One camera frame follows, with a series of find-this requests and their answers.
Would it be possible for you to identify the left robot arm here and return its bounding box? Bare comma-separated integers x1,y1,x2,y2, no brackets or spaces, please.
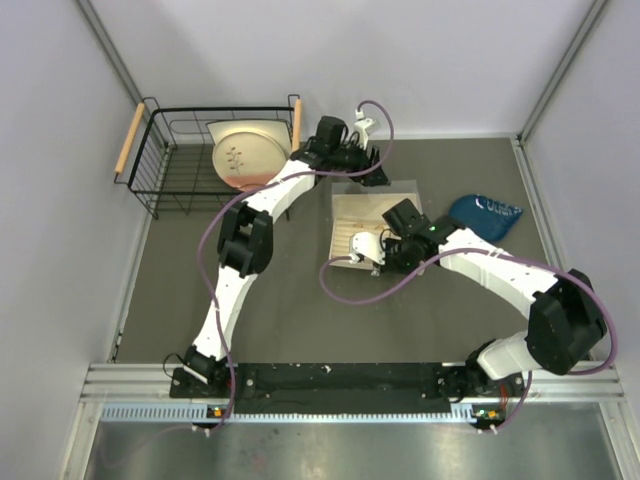
183,108,389,397

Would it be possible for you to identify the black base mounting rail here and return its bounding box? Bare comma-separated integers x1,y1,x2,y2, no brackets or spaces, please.
170,363,513,415

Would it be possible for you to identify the aluminium frame rail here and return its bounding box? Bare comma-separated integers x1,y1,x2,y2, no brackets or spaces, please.
80,362,624,427

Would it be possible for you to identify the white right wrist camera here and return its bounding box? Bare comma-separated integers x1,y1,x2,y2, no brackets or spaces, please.
348,231,386,266

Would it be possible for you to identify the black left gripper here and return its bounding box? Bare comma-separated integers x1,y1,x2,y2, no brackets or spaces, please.
329,137,390,188

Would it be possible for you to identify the beige ring slot tray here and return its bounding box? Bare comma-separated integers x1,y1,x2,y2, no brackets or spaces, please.
329,217,398,259

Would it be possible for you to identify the round pink white plate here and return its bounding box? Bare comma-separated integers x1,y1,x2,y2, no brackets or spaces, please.
212,131,288,191

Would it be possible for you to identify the black wire dish rack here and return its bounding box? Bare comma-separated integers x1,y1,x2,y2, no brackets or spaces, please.
113,94,301,219

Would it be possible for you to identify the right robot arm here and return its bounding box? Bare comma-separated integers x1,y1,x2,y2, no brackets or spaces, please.
379,200,608,396

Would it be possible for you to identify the blue leaf shaped dish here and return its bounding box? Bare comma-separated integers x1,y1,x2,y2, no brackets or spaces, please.
449,194,524,244

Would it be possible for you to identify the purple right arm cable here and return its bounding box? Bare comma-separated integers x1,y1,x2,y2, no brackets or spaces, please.
318,252,620,435

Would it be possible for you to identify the square white plate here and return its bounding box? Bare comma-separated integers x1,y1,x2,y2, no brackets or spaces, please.
206,119,292,159

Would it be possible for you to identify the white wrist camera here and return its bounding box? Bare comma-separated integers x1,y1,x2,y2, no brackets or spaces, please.
348,231,386,266
354,109,379,150

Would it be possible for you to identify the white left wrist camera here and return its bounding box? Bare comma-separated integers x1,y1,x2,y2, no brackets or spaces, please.
354,109,379,150

